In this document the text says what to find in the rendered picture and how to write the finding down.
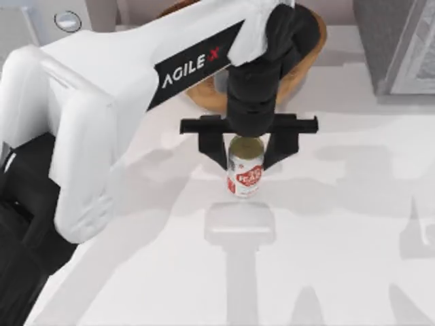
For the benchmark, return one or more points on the red and white can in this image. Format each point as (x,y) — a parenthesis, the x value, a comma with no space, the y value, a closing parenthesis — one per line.
(245,176)

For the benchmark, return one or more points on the brown woven basket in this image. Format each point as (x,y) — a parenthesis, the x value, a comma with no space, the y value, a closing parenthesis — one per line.
(306,61)

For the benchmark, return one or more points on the grey cabinet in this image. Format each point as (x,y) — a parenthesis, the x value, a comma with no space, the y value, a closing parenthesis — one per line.
(377,44)

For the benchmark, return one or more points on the pale cabinet door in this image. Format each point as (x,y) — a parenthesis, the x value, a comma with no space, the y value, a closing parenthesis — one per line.
(416,51)

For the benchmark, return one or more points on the round metal sink drain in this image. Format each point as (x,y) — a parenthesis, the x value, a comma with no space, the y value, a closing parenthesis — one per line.
(68,20)

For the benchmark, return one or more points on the white sink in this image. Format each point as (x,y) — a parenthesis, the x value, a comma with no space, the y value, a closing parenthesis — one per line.
(27,23)

